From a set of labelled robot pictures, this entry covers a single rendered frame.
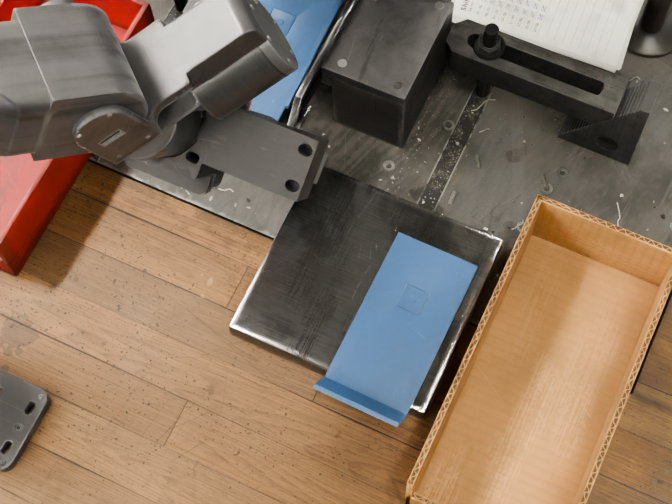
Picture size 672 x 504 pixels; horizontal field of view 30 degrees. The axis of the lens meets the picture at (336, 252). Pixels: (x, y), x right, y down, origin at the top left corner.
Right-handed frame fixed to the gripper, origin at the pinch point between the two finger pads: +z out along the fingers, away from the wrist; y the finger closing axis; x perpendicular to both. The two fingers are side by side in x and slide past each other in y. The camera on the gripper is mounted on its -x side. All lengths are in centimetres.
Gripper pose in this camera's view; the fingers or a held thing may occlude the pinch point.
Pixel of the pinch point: (223, 111)
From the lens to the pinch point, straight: 97.9
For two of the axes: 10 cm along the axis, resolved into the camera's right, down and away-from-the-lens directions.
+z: 2.0, -1.2, 9.7
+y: 3.5, -9.2, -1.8
